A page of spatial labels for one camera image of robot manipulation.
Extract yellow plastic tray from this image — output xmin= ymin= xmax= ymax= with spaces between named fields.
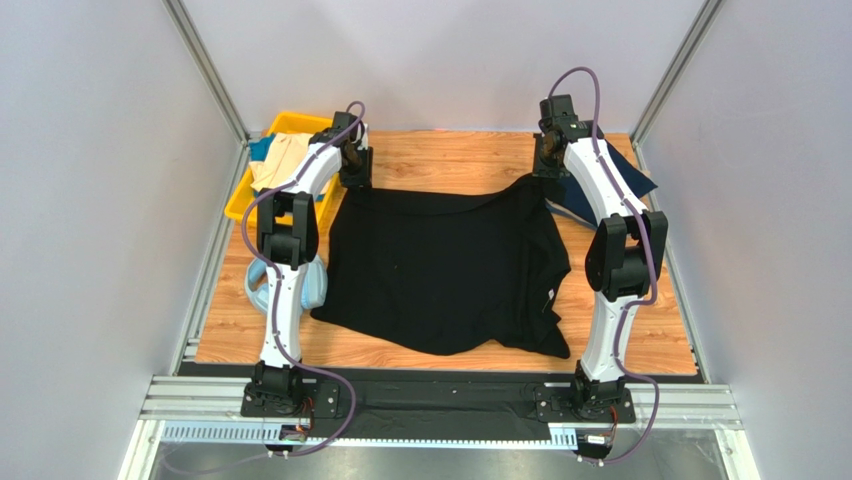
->
xmin=224 ymin=112 xmax=342 ymax=228

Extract folded navy t shirt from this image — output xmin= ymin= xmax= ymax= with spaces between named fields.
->
xmin=547 ymin=141 xmax=657 ymax=229

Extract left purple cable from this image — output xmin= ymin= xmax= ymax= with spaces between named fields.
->
xmin=240 ymin=101 xmax=367 ymax=461

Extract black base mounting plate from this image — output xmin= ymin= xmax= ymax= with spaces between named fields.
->
xmin=240 ymin=366 xmax=636 ymax=441

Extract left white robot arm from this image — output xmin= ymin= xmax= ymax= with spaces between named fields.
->
xmin=245 ymin=110 xmax=372 ymax=408

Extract black t shirt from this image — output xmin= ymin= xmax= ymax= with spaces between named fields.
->
xmin=312 ymin=175 xmax=570 ymax=359

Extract light blue headphones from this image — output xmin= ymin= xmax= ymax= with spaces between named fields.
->
xmin=243 ymin=256 xmax=328 ymax=314

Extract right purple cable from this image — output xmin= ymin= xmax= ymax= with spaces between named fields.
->
xmin=547 ymin=66 xmax=662 ymax=466

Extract teal t shirt in tray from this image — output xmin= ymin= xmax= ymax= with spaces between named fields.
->
xmin=248 ymin=134 xmax=275 ymax=162

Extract purple cable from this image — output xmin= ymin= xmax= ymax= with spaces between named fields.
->
xmin=240 ymin=101 xmax=367 ymax=461
xmin=547 ymin=66 xmax=662 ymax=466

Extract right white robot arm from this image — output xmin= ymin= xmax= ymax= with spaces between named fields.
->
xmin=532 ymin=95 xmax=668 ymax=409

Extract aluminium frame rail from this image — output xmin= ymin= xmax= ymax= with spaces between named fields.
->
xmin=163 ymin=0 xmax=250 ymax=376

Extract cream t shirt in tray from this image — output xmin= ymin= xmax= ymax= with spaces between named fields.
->
xmin=249 ymin=133 xmax=312 ymax=194

